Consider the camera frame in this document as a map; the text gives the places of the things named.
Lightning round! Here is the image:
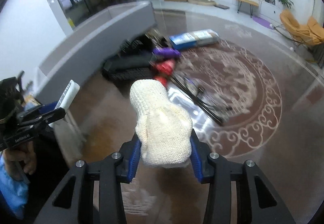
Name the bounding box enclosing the wooden bench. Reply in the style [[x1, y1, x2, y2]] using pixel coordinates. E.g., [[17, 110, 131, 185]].
[[235, 0, 259, 18]]

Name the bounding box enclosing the person's left hand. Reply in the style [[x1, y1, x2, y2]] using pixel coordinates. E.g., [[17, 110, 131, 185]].
[[3, 141, 36, 181]]

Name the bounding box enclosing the grey partition board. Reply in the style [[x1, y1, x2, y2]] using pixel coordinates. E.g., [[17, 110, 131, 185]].
[[33, 1, 156, 104]]

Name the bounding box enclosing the red gift pouch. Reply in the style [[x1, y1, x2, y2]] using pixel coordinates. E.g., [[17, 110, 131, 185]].
[[154, 59, 176, 88]]

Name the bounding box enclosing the orange lounge chair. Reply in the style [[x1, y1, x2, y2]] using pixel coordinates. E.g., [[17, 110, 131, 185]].
[[279, 10, 323, 46]]

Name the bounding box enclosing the white card pack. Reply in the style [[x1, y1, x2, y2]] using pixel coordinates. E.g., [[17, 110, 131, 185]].
[[54, 80, 80, 126]]

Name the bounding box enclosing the purple floor mat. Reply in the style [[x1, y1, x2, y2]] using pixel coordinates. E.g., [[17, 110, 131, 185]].
[[252, 16, 273, 29]]

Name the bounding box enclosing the purple rubber toy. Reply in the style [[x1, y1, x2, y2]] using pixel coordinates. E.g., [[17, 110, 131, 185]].
[[153, 47, 181, 59]]

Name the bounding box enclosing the blue white carton box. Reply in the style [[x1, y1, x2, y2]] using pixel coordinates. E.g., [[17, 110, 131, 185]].
[[169, 29, 220, 50]]

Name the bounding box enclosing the black printed box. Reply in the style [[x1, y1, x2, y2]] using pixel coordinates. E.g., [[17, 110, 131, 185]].
[[101, 35, 157, 84]]

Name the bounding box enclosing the cream knitted glove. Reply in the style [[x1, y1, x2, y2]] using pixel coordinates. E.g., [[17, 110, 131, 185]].
[[130, 79, 193, 169]]

